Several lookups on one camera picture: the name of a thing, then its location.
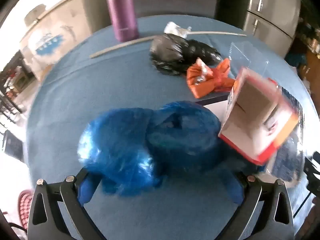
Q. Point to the orange wrapper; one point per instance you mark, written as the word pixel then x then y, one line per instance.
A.
pixel 212 82

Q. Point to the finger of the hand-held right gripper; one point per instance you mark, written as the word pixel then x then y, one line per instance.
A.
pixel 312 172

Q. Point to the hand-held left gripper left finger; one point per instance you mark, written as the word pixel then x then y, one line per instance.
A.
pixel 85 192

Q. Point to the black bin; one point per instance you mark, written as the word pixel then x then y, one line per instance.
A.
pixel 12 143

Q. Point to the cluttered side shelf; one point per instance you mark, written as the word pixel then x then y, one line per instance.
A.
pixel 310 55

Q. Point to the red and white cardboard box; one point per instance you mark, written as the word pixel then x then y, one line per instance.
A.
pixel 255 110

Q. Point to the long white stick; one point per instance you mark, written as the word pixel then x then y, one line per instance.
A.
pixel 117 46

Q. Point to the blue plastic bag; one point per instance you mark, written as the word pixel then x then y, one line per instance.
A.
pixel 120 150

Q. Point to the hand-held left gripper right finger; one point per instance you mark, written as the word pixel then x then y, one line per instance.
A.
pixel 236 192

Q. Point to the black plastic bag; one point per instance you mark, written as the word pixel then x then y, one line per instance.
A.
pixel 170 52

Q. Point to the white tissue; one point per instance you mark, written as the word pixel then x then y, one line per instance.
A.
pixel 173 28

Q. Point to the dark metal shelf rack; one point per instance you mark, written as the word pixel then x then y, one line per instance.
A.
pixel 12 90

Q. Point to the grey cabinet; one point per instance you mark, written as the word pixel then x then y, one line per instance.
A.
pixel 175 2

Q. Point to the white chest freezer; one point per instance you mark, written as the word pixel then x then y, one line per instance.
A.
pixel 62 30

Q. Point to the red mesh basket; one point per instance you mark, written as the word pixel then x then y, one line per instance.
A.
pixel 25 210

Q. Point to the purple bottle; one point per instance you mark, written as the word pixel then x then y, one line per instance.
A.
pixel 121 10

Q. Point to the white paper sheet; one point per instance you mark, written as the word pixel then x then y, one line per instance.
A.
pixel 216 110

